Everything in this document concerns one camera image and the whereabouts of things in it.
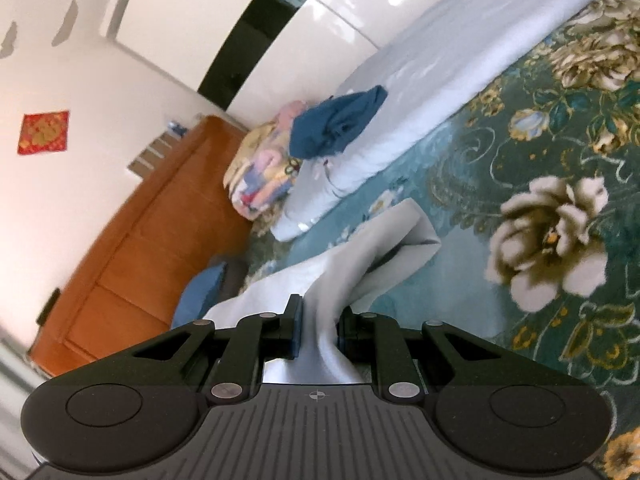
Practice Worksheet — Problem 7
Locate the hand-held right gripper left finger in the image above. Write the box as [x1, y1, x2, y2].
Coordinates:
[47, 294, 304, 404]

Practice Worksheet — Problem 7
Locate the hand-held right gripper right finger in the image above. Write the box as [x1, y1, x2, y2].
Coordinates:
[336, 305, 588, 404]

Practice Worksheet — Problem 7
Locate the light blue polo shirt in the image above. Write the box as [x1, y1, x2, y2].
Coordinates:
[205, 198, 442, 386]

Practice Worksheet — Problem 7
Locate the blue pillow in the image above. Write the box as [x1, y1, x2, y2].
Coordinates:
[171, 265, 226, 331]

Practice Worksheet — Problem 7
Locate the colourful folded quilt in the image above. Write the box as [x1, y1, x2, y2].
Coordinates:
[223, 101, 308, 220]

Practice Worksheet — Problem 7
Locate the teal floral blanket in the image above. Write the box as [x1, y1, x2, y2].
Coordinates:
[240, 0, 640, 480]

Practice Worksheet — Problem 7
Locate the wooden headboard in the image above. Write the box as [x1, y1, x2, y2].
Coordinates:
[30, 115, 256, 378]

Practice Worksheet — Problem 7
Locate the yellow patterned pillow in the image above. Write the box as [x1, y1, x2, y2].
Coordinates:
[223, 119, 281, 188]

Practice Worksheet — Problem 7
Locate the dark blue garment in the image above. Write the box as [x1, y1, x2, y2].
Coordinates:
[289, 85, 389, 160]

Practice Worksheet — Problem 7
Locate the row of beige boxes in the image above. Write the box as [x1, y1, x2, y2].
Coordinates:
[129, 127, 176, 178]

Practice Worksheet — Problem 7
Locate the white wardrobe with black stripe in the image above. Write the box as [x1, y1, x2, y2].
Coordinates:
[100, 0, 496, 116]

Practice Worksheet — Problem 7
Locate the light blue duvet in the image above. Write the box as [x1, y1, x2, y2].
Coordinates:
[270, 0, 628, 241]

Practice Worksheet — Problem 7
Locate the red square wall decoration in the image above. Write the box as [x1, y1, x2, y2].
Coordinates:
[17, 111, 70, 156]

